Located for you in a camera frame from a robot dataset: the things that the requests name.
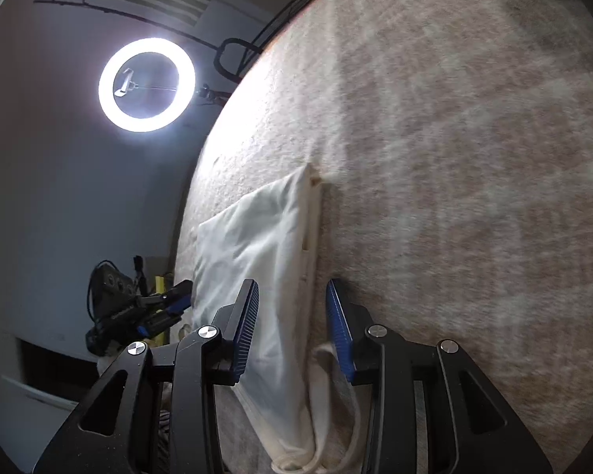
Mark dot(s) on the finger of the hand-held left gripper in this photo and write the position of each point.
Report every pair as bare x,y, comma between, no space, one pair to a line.
180,292
160,325

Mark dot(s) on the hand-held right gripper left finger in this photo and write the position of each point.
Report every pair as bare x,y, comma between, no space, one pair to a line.
242,331

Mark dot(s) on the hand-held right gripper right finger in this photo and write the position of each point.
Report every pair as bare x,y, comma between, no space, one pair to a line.
338,335

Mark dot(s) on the white camisole top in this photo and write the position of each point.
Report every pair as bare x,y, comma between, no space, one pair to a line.
262,237

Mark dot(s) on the beige plaid blanket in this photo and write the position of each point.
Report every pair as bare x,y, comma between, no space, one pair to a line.
449,158

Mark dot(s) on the phone holder clip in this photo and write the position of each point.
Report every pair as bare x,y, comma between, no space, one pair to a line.
124,84

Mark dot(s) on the black metal bed frame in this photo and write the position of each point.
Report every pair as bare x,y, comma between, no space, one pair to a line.
217,59

